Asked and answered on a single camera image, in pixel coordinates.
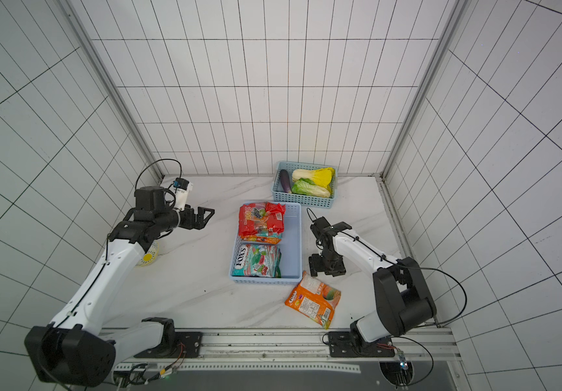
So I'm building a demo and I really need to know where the orange snack bag front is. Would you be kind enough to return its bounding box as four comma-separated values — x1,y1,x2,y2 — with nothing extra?
284,271,341,329

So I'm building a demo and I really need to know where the large light blue basket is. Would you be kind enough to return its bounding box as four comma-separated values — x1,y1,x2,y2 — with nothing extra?
229,201,303,285

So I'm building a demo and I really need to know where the teal red Fox's candy bag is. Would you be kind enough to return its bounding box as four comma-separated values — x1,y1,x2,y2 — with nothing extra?
231,244,282,278

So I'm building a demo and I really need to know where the orange candy bag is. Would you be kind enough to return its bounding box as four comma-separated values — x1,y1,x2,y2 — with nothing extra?
240,236,282,244

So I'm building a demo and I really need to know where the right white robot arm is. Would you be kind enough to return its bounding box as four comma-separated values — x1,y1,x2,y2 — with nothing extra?
309,218,437,358

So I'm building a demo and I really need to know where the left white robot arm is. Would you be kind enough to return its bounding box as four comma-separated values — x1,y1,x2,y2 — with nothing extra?
24,179,215,388

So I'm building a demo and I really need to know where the small teal basket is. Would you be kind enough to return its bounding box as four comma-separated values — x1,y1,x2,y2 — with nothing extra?
271,161,337,209

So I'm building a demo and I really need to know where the patterned round plate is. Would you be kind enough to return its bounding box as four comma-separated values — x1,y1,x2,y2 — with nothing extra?
136,241,159,267

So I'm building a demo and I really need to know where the green toy cabbage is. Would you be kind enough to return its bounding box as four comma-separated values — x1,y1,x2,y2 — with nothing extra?
292,179,331,198

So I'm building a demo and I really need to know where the yellow toy cabbage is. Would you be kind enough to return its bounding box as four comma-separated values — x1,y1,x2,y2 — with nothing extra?
292,167,336,187

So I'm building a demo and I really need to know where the purple toy eggplant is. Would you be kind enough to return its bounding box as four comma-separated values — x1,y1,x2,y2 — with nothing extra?
279,169,292,194

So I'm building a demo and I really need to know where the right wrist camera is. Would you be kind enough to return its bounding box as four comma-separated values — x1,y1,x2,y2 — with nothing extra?
310,217,331,241

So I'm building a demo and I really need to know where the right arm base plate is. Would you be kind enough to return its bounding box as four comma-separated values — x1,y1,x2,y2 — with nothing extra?
323,331,396,358

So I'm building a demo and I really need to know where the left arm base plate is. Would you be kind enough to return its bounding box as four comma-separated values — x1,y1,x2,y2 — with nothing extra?
170,332,203,359

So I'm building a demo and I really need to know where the aluminium mounting rail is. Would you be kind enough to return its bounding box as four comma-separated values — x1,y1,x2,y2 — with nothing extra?
116,328,462,371

